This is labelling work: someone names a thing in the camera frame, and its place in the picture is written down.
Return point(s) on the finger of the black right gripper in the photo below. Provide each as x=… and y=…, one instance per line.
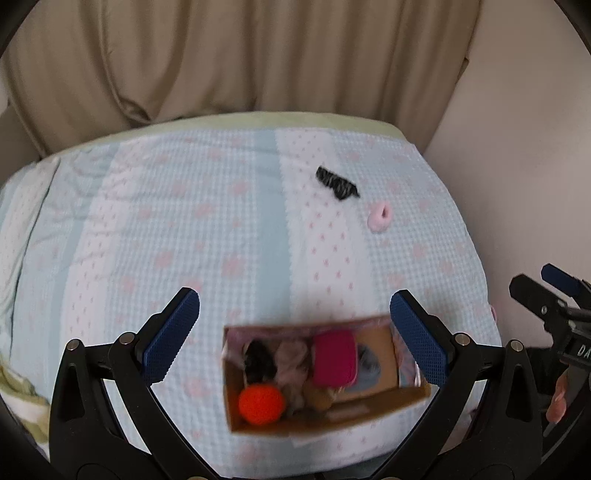
x=561, y=280
x=536, y=298

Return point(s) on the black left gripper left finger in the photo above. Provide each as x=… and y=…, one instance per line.
x=162, y=336

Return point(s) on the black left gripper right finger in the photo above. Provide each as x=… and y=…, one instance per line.
x=427, y=338

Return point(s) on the magenta velvet pouch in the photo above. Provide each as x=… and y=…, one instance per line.
x=334, y=359

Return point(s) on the small black fuzzy scrunchie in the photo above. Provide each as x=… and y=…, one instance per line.
x=260, y=366

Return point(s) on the orange fluffy pompom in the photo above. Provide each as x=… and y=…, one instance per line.
x=261, y=404

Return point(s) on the pink fluffy scrunchie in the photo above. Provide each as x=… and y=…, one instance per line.
x=380, y=217

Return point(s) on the black scrunchie with script print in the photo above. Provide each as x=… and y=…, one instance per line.
x=341, y=187

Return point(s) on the right hand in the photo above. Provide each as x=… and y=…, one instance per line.
x=558, y=404

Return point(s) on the cardboard storage box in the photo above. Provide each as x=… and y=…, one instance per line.
x=389, y=380

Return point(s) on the green floral quilt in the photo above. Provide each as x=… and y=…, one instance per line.
x=31, y=410

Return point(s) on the blue gingham floral blanket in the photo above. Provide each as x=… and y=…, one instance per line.
x=96, y=239

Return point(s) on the light green mattress pad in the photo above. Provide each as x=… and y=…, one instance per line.
x=268, y=120

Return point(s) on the beige curtain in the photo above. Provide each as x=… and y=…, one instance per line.
x=79, y=70

